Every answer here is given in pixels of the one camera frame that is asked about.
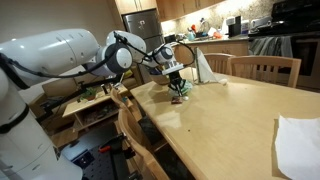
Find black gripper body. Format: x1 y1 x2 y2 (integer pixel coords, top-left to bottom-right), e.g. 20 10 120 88
167 70 184 88

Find green marshmallow pack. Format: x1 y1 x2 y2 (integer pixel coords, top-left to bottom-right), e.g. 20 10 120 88
167 79 195 98

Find metal napkin holder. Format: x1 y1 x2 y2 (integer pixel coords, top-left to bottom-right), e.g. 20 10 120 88
190 46 202 86

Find white napkin stack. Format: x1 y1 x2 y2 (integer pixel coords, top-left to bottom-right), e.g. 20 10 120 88
194 47 228 85

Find crumpled white tissue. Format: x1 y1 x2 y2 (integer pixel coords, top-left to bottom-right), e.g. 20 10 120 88
216 77 229 86

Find black toaster oven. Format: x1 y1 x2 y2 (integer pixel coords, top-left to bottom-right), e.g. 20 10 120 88
163 33 178 45

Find teal container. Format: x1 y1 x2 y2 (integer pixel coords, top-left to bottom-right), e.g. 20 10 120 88
186 30 196 42

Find wooden slat back chair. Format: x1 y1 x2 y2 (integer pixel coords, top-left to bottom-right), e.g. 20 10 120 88
226 55 302 89
202 53 233 76

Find yellow green pillow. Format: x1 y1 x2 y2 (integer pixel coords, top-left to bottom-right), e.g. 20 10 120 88
122 67 134 80

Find dish rack with dishes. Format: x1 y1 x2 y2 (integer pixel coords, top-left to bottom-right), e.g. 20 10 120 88
194 18 212 39

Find wooden lower kitchen cabinets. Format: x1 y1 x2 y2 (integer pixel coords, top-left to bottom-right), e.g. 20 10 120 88
173 39 250 72

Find wooden kitchen cabinets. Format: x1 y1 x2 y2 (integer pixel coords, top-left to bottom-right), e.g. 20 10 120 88
173 39 250 72
114 0 231 24

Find wooden chair with dark cushion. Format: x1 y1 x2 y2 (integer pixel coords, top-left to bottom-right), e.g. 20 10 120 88
117 108 196 180
109 87 169 153

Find stainless steel refrigerator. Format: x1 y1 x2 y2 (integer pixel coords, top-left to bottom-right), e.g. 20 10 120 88
121 8 166 84

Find wooden upper kitchen cabinets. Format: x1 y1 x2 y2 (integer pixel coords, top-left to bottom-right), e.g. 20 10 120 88
114 0 231 24

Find black coffee maker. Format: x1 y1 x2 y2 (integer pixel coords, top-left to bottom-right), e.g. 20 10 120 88
227 15 242 38

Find small potted green plant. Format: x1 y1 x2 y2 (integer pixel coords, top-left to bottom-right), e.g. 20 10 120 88
78 86 99 103

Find grey towel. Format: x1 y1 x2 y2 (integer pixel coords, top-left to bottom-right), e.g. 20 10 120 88
247 35 294 58

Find wooden coffee table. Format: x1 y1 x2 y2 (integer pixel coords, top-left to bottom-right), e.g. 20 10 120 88
61 83 130 134

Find cluttered low wooden table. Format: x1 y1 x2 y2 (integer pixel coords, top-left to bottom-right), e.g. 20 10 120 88
19 66 145 138

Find black kitchen stove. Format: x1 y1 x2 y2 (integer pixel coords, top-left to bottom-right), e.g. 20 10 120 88
247 0 320 91

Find white paper sheet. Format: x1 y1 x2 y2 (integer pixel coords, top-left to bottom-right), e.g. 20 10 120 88
273 114 320 180

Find black camera boom stand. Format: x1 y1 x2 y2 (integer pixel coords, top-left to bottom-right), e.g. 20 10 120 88
34 74 128 124

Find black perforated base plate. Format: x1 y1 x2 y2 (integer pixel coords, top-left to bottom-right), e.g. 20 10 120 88
70 143 144 180

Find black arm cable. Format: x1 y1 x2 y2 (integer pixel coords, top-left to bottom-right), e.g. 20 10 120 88
0 30 196 81

